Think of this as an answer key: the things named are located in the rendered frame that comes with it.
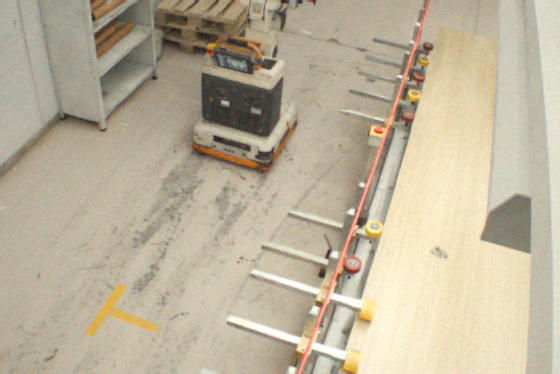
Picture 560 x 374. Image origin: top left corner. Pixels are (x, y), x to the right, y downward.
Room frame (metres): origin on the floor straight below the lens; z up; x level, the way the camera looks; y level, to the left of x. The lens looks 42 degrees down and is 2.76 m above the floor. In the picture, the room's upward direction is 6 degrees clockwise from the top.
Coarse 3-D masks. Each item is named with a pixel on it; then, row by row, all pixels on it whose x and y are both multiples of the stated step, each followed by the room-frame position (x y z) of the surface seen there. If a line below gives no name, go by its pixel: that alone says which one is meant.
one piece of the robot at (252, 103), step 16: (208, 48) 3.37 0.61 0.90; (224, 48) 3.56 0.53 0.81; (256, 48) 3.29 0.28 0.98; (208, 64) 3.36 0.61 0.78; (272, 64) 3.39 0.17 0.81; (208, 80) 3.36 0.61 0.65; (224, 80) 3.34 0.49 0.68; (240, 80) 3.30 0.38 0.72; (256, 80) 3.26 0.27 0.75; (272, 80) 3.25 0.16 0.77; (208, 96) 3.36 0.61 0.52; (224, 96) 3.33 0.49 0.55; (240, 96) 3.30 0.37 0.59; (256, 96) 3.26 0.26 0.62; (272, 96) 3.26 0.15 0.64; (208, 112) 3.36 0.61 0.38; (224, 112) 3.33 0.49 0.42; (240, 112) 3.29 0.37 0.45; (256, 112) 3.26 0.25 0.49; (272, 112) 3.28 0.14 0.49; (240, 128) 3.31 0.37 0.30; (256, 128) 3.26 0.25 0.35; (272, 128) 3.30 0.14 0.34
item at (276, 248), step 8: (264, 248) 1.71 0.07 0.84; (272, 248) 1.70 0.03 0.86; (280, 248) 1.70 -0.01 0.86; (288, 248) 1.70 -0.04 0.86; (288, 256) 1.68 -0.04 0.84; (296, 256) 1.67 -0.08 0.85; (304, 256) 1.67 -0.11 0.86; (312, 256) 1.67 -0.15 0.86; (312, 264) 1.65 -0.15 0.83; (320, 264) 1.64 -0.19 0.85; (344, 272) 1.61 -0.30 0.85
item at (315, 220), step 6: (288, 210) 1.96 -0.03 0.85; (294, 210) 1.96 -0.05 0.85; (288, 216) 1.94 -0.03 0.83; (294, 216) 1.93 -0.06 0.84; (300, 216) 1.93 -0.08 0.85; (306, 216) 1.93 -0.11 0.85; (312, 216) 1.93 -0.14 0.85; (312, 222) 1.91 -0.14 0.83; (318, 222) 1.90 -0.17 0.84; (324, 222) 1.90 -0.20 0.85; (330, 222) 1.90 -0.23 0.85; (336, 222) 1.91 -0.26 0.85; (330, 228) 1.89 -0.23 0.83; (336, 228) 1.88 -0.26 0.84; (342, 228) 1.87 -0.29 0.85; (360, 234) 1.85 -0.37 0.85; (366, 234) 1.85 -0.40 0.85; (372, 240) 1.83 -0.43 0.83
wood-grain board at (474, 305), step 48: (480, 48) 3.85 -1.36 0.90; (432, 96) 3.06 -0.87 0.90; (480, 96) 3.14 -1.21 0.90; (432, 144) 2.55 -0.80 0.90; (480, 144) 2.60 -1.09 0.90; (432, 192) 2.14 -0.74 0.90; (480, 192) 2.18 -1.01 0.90; (384, 240) 1.77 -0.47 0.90; (432, 240) 1.80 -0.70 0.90; (480, 240) 1.83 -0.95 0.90; (384, 288) 1.49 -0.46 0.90; (432, 288) 1.52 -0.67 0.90; (480, 288) 1.54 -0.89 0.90; (528, 288) 1.56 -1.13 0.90; (384, 336) 1.25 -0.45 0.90; (432, 336) 1.27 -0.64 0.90; (480, 336) 1.28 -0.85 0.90
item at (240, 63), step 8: (216, 48) 3.29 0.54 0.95; (216, 56) 3.28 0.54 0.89; (224, 56) 3.26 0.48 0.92; (232, 56) 3.23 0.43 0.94; (240, 56) 3.22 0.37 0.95; (248, 56) 3.22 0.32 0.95; (224, 64) 3.30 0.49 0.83; (232, 64) 3.27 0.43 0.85; (240, 64) 3.25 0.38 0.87; (248, 64) 3.22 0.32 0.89; (256, 64) 3.26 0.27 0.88; (240, 72) 3.29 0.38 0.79; (248, 72) 3.26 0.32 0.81
